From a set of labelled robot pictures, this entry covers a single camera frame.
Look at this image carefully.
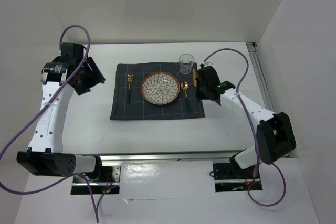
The gold knife green handle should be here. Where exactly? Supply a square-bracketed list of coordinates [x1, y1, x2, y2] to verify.
[192, 69, 197, 87]

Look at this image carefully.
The gold spoon green handle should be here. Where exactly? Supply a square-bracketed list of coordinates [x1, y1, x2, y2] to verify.
[181, 81, 191, 112]

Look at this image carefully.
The clear drinking glass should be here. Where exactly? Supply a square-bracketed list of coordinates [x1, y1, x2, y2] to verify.
[179, 54, 195, 74]

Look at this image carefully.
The gold fork green handle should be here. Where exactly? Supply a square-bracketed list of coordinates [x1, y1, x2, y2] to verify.
[126, 72, 133, 104]

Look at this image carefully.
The floral plate orange rim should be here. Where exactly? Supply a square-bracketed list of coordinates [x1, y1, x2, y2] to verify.
[140, 72, 180, 105]

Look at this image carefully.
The dark grey checked cloth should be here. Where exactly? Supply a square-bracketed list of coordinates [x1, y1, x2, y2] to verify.
[110, 62, 205, 121]

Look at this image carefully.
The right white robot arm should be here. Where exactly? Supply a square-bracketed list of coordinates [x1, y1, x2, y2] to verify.
[196, 64, 297, 178]

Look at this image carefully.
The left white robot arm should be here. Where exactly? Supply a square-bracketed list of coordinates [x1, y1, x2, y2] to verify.
[16, 42, 105, 182]

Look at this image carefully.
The aluminium right rail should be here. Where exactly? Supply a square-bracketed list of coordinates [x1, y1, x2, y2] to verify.
[246, 42, 278, 114]

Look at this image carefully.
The aluminium rail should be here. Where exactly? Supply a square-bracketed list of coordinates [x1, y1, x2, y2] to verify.
[246, 42, 278, 114]
[77, 150, 240, 166]

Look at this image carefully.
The aluminium front rail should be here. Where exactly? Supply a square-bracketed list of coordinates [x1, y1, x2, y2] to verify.
[77, 150, 240, 166]

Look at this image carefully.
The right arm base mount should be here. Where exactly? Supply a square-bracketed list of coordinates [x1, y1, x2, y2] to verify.
[209, 163, 263, 193]

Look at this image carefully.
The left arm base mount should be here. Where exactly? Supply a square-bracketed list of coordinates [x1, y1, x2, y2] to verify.
[70, 164, 121, 195]

